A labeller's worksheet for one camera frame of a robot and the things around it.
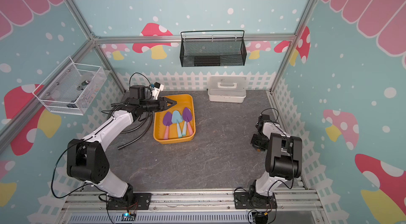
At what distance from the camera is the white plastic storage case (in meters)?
1.09

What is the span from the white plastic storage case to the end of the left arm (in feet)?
1.28

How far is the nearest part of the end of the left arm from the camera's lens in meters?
0.69
